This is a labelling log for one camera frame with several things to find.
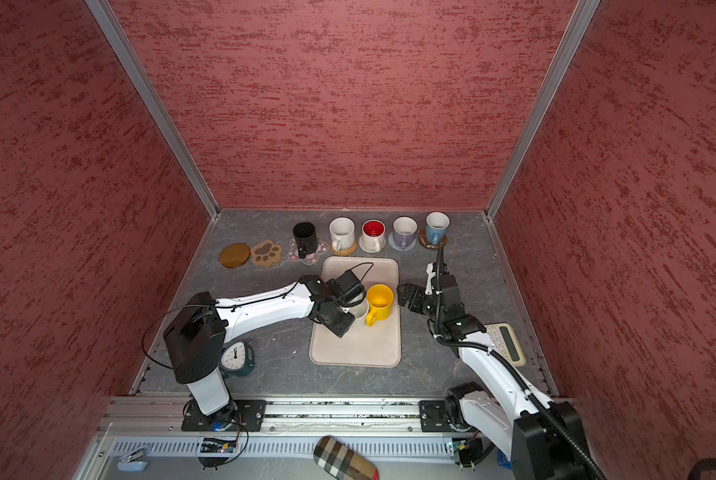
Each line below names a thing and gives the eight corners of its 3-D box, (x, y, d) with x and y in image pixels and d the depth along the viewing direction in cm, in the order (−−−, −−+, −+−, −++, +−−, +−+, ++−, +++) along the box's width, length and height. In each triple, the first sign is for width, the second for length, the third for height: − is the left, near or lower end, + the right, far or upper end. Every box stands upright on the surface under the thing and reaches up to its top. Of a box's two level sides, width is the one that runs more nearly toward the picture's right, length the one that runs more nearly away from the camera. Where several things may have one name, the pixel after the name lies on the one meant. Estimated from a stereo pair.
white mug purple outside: (392, 255, 110) (394, 239, 102) (391, 231, 117) (393, 215, 110) (415, 255, 110) (419, 239, 102) (412, 232, 117) (415, 215, 110)
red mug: (361, 257, 109) (361, 242, 102) (361, 234, 116) (361, 219, 110) (384, 257, 109) (386, 242, 102) (383, 234, 116) (385, 219, 110)
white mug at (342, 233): (330, 259, 108) (327, 242, 101) (332, 234, 116) (330, 217, 108) (353, 259, 108) (353, 242, 101) (354, 234, 116) (354, 217, 108)
